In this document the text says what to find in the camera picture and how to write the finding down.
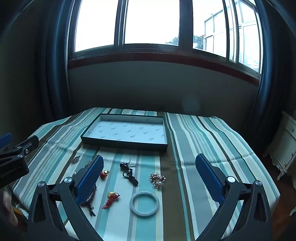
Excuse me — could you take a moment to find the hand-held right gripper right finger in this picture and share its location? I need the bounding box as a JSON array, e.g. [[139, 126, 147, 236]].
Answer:
[[195, 153, 271, 241]]

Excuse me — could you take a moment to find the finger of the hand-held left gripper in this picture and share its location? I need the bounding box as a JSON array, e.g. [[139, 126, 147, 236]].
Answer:
[[0, 133, 12, 149], [13, 135, 39, 158]]

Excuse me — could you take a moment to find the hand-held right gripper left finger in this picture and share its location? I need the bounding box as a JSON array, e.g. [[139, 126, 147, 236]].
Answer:
[[27, 155, 104, 241]]

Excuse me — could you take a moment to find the dark bead bracelet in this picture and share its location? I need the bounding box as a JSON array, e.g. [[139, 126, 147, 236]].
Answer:
[[80, 184, 97, 217]]

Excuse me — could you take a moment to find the red knot tassel charm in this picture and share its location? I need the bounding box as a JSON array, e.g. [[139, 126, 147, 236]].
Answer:
[[102, 191, 121, 209]]

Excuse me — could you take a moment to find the black knotted cord pendant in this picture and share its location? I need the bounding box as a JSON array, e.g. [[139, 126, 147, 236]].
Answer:
[[120, 158, 139, 186]]

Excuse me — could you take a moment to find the white jade bangle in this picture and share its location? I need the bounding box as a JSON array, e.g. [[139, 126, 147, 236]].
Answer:
[[129, 191, 160, 217]]

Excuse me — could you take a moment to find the silver crystal brooch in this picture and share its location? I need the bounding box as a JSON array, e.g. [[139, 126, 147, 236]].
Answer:
[[149, 172, 166, 189]]

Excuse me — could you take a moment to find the green tray with white lining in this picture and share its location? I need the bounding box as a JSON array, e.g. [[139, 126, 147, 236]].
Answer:
[[80, 113, 168, 152]]

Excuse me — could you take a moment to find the person's left hand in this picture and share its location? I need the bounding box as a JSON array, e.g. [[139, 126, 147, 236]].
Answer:
[[2, 189, 19, 227]]

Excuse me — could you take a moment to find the striped tablecloth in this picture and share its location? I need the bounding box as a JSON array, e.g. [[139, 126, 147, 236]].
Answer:
[[10, 107, 280, 241]]

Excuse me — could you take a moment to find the dark blue curtain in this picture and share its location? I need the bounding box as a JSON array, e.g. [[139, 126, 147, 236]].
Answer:
[[0, 0, 77, 121], [243, 0, 296, 149]]

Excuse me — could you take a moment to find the white nightstand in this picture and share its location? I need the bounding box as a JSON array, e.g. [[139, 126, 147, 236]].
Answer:
[[264, 111, 296, 181]]

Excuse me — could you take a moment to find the dark framed window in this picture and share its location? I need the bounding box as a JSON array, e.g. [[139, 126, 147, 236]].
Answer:
[[67, 0, 264, 81]]

